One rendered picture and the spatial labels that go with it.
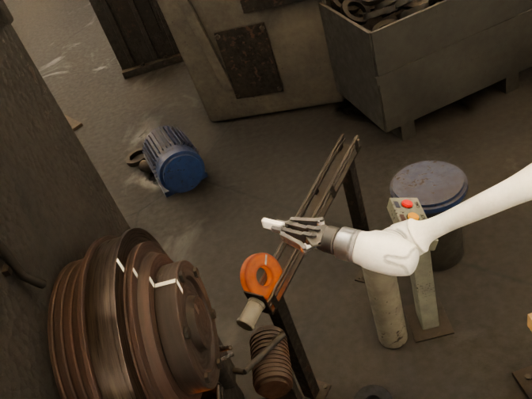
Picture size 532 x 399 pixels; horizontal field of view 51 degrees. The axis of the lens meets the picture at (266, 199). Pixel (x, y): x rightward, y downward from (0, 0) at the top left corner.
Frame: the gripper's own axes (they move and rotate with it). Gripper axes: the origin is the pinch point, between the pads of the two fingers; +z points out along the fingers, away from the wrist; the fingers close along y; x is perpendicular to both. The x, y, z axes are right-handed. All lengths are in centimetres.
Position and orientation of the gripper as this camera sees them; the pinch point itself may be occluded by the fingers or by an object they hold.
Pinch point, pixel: (273, 225)
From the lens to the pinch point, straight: 160.9
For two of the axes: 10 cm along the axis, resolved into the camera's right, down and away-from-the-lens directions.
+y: 4.7, -6.6, 5.9
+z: -8.6, -2.0, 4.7
